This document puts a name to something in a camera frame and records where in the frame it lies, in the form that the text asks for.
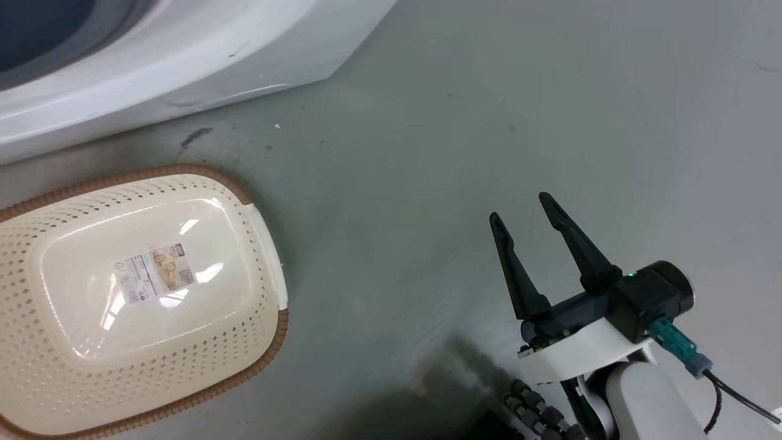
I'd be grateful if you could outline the thin black cable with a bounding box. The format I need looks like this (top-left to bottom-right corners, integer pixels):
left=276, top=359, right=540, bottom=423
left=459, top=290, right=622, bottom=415
left=703, top=370, right=782, bottom=435

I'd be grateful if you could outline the cream perforated laundry basket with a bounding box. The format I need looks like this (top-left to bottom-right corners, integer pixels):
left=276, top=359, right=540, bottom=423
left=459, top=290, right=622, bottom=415
left=0, top=164, right=290, bottom=440

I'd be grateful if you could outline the teal cable connector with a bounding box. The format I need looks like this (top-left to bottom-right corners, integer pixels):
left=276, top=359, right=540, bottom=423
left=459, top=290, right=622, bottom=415
left=649, top=317, right=713, bottom=380

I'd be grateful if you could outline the black corrugated cable conduit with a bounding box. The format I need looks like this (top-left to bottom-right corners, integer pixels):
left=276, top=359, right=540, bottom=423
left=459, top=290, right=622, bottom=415
left=503, top=379, right=588, bottom=440

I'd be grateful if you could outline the paper label sticker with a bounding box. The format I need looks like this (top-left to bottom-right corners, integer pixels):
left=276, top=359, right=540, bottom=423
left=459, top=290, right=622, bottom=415
left=114, top=243, right=197, bottom=306

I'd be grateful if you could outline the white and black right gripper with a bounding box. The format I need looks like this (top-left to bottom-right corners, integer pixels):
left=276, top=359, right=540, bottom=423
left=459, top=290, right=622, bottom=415
left=489, top=192, right=653, bottom=384

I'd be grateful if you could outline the white washing machine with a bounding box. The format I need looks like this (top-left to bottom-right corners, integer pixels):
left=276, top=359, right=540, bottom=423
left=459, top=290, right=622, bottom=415
left=0, top=0, right=399, bottom=166

